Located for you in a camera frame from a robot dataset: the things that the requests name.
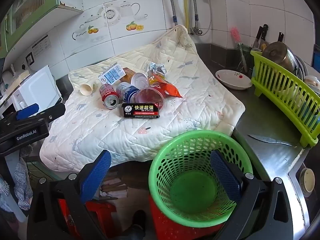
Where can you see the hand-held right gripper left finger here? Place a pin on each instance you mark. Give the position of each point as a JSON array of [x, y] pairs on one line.
[[96, 173]]

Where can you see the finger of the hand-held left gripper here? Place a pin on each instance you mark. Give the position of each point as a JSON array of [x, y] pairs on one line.
[[27, 111], [53, 112]]

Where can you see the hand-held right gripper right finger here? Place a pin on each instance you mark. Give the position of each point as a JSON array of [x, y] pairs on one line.
[[225, 177]]

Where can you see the green perforated plastic basket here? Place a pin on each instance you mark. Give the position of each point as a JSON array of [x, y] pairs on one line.
[[190, 192]]

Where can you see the white paper cup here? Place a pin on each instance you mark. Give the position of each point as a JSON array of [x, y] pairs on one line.
[[86, 89]]

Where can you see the red soda can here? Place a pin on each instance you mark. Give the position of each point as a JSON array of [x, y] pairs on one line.
[[106, 92]]

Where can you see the blue and white packet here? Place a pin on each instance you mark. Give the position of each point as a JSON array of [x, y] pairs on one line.
[[111, 75]]

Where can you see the black box with red label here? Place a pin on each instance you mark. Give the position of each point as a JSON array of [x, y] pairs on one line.
[[140, 113]]

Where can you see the blue soda can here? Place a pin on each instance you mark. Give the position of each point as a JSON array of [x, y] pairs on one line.
[[125, 90]]

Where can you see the white plastic lid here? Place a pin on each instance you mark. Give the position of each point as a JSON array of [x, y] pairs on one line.
[[139, 80]]

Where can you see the clear plastic cup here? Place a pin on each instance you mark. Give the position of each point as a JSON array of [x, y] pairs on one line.
[[150, 96]]

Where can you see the orange snack bag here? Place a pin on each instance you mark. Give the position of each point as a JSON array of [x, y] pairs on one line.
[[167, 88]]

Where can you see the white countertop appliance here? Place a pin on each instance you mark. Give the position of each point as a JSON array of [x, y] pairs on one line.
[[7, 80]]

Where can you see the red plastic stool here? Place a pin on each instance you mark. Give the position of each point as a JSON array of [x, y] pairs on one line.
[[105, 212], [160, 225]]

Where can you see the blue patterned cloth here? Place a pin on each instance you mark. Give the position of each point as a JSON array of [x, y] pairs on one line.
[[21, 180]]

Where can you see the cream quilted blanket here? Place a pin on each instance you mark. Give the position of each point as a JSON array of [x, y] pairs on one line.
[[100, 130]]

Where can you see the steel kitchen knife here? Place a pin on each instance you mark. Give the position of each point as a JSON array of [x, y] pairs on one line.
[[270, 140]]

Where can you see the small white bowl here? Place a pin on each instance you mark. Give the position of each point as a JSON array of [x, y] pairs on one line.
[[307, 180]]

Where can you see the green plastic dish rack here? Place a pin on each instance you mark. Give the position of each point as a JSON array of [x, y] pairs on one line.
[[275, 80]]

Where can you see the crumpled clear plastic wrap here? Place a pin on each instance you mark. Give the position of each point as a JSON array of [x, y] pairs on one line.
[[156, 70]]

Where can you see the dark green utensil holder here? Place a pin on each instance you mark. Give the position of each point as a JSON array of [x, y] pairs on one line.
[[243, 55]]

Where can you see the floral bowl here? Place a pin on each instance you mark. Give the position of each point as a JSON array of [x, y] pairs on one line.
[[312, 82]]

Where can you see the steel pot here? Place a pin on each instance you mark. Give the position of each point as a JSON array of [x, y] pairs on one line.
[[277, 53]]

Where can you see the pink bottle brush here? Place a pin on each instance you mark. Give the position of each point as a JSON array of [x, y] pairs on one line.
[[235, 35]]

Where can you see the yellow gas pipe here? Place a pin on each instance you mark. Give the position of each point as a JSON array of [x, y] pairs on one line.
[[187, 5]]

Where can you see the wall socket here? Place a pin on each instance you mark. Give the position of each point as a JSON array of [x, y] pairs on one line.
[[30, 58]]

